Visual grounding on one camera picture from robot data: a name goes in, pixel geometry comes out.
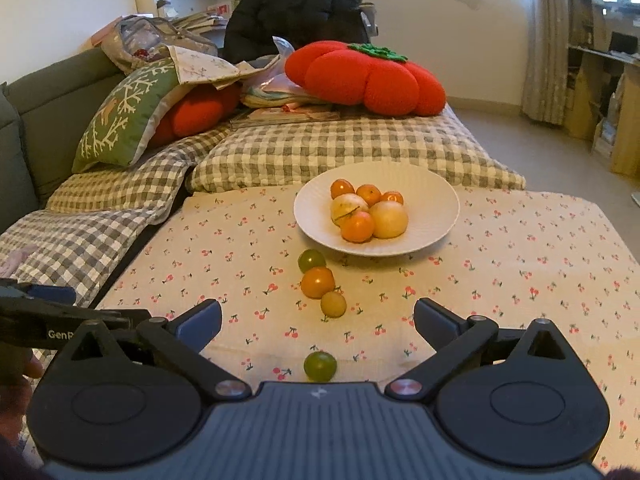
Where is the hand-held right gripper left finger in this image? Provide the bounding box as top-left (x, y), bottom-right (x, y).
top-left (50, 299), bottom-right (253, 401)

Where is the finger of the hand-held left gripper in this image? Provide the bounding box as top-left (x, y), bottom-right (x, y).
top-left (0, 301), bottom-right (152, 333)
top-left (0, 279), bottom-right (77, 306)

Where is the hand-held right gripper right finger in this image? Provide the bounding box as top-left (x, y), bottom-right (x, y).
top-left (384, 297), bottom-right (586, 401)

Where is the yellow-green tomato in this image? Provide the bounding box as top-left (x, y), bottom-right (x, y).
top-left (320, 291), bottom-right (347, 318)

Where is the yellow round fruit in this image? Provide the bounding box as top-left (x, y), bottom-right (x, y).
top-left (370, 201), bottom-right (409, 239)
top-left (330, 194), bottom-right (370, 227)

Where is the white plate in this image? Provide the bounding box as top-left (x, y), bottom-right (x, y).
top-left (293, 162), bottom-right (461, 258)

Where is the green tomato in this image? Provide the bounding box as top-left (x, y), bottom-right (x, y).
top-left (298, 249), bottom-right (327, 273)
top-left (303, 351), bottom-right (337, 382)

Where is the mandarin orange with stem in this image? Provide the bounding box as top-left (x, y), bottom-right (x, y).
top-left (341, 211), bottom-right (375, 244)

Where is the person's left hand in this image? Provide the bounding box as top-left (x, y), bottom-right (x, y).
top-left (0, 346), bottom-right (45, 413)

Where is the cherry print tablecloth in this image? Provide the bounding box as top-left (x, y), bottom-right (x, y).
top-left (92, 184), bottom-right (632, 468)

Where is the grey checked quilt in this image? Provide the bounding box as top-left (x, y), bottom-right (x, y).
top-left (0, 205), bottom-right (187, 306)

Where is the yellowish checked cushion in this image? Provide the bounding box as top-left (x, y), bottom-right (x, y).
top-left (46, 127), bottom-right (236, 213)

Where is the green sofa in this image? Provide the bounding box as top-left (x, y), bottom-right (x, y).
top-left (0, 47), bottom-right (126, 228)

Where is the green embroidered pillow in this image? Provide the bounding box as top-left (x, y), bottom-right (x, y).
top-left (72, 57), bottom-right (193, 173)

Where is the grey checked cushion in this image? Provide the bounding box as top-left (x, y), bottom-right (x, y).
top-left (186, 104), bottom-right (527, 193)

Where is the small red pillow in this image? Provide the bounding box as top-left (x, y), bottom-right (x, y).
top-left (150, 82), bottom-right (241, 148)

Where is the flat stack of books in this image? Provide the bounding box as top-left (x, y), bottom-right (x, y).
top-left (230, 102), bottom-right (343, 128)

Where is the plastic bag with textiles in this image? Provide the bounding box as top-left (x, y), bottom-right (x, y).
top-left (240, 36), bottom-right (321, 109)

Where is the floral beige cloth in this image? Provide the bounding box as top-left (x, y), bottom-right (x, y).
top-left (167, 45), bottom-right (281, 86)

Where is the red tomato shaped pillow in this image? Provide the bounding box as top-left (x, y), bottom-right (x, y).
top-left (284, 40), bottom-right (447, 118)

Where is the wooden shelf desk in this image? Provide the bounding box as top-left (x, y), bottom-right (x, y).
top-left (565, 0), bottom-right (640, 178)

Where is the clear zip storage bag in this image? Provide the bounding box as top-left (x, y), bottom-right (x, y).
top-left (101, 16), bottom-right (218, 73)

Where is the patterned beige curtain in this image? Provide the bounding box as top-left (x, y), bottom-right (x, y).
top-left (520, 0), bottom-right (591, 123)

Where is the stack of papers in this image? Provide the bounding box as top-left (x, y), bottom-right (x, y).
top-left (172, 10), bottom-right (231, 33)

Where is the black jacket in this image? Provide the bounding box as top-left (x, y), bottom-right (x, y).
top-left (222, 0), bottom-right (366, 63)

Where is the black laptop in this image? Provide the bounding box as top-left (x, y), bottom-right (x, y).
top-left (610, 31), bottom-right (638, 53)

